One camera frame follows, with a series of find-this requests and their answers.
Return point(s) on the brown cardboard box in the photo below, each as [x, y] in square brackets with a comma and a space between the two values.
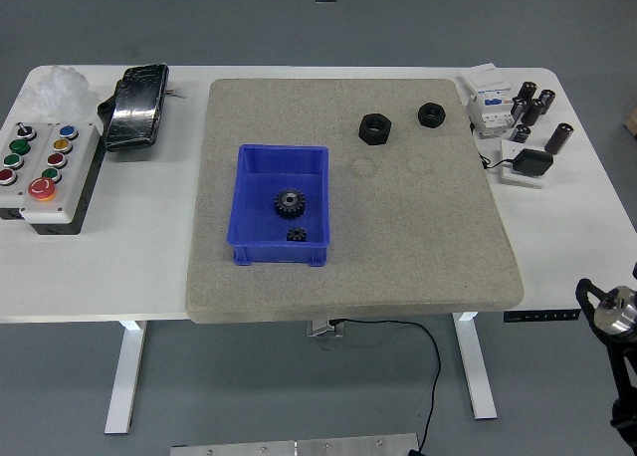
[632, 121]

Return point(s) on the white selector switch button box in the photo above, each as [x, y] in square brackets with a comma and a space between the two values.
[15, 162]

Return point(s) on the white emergency stop button box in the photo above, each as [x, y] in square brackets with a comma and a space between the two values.
[64, 177]

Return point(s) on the small black gear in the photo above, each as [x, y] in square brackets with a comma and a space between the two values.
[297, 235]

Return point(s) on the grey-brown mat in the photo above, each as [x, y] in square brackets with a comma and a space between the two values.
[373, 257]

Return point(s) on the black cylindrical capacitor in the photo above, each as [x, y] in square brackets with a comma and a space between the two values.
[526, 91]
[533, 112]
[560, 137]
[518, 110]
[520, 133]
[546, 101]

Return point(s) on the thin metal pin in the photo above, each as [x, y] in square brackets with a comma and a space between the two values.
[175, 93]

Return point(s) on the white table leg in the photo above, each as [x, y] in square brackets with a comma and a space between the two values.
[124, 376]
[475, 371]

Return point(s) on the black foot pedal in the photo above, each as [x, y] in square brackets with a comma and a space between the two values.
[134, 110]

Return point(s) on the crumpled clear plastic wrap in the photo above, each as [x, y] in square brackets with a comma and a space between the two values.
[57, 92]

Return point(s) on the black table control panel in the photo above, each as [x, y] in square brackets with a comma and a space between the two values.
[542, 315]

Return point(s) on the black plug adapter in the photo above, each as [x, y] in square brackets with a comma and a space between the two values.
[532, 162]

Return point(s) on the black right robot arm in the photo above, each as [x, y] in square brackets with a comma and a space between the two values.
[622, 371]

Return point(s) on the small black hex nut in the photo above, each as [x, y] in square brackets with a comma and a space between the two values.
[432, 114]

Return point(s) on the large black gear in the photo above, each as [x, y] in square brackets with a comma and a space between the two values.
[289, 204]

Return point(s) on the blue plastic box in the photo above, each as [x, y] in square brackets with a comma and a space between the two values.
[259, 249]

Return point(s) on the silver metal plate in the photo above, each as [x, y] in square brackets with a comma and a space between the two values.
[298, 447]

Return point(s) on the grey metal table bracket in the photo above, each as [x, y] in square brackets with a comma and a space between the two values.
[323, 328]

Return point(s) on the large black hex nut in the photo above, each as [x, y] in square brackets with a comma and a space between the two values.
[374, 129]

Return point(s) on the white socket plate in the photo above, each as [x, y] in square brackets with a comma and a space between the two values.
[507, 174]

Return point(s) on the white circuit breaker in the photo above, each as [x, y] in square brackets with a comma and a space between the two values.
[488, 102]

